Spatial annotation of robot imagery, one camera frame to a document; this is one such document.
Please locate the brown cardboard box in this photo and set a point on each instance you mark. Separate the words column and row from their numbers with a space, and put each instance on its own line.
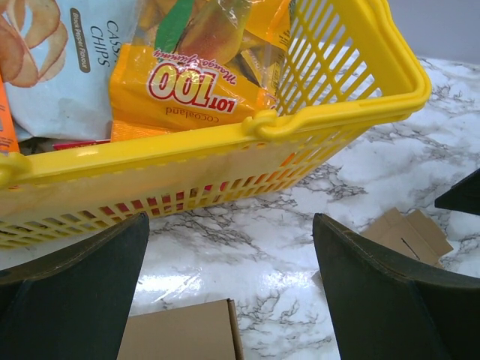
column 414, row 235
column 201, row 331

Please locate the folded brown cardboard box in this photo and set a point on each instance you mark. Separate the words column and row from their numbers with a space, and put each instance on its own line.
column 201, row 331

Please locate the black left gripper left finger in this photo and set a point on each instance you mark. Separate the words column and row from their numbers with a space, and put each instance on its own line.
column 74, row 303

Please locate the yellow plastic shopping basket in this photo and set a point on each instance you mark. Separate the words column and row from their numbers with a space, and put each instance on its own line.
column 348, row 69

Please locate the light blue cassava chips bag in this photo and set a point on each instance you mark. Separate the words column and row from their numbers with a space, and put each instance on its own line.
column 56, row 61

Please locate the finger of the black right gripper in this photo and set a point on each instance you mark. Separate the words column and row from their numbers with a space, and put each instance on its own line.
column 463, row 196

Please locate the orange snack box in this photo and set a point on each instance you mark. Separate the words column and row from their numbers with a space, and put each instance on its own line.
column 8, row 136

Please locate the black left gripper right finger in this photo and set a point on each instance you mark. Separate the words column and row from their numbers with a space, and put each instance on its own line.
column 385, row 305

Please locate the yellow mango gummy bag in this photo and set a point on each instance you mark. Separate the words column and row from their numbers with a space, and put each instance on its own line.
column 198, row 64

